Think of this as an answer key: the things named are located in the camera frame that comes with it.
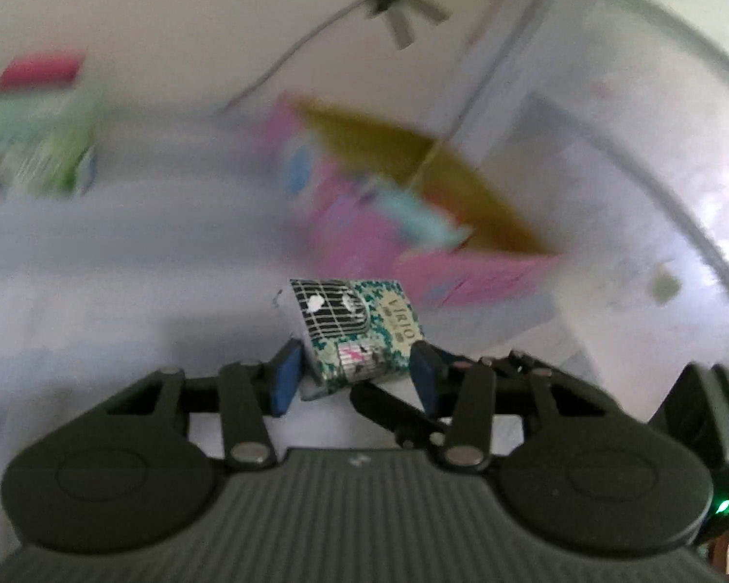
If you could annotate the pink biscuit tin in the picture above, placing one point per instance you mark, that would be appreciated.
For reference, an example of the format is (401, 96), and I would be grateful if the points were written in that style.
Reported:
(364, 237)

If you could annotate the teal floral foil packet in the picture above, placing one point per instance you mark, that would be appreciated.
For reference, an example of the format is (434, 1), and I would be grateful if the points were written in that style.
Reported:
(352, 322)

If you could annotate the pink box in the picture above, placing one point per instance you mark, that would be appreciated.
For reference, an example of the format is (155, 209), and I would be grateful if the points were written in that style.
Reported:
(36, 71)

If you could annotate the green white carton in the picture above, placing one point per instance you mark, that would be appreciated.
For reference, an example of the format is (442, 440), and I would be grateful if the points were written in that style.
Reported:
(42, 146)

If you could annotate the window frame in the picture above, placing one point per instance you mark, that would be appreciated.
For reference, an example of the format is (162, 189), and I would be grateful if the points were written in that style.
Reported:
(674, 152)

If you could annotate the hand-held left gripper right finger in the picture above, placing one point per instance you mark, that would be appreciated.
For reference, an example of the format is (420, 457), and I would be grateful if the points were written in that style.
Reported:
(428, 379)

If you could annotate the teal plush toy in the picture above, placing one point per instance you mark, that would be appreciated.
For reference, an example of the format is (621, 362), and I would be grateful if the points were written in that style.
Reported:
(422, 221)

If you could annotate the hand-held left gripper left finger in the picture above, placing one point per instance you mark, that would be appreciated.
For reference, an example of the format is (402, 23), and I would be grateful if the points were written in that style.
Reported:
(285, 379)

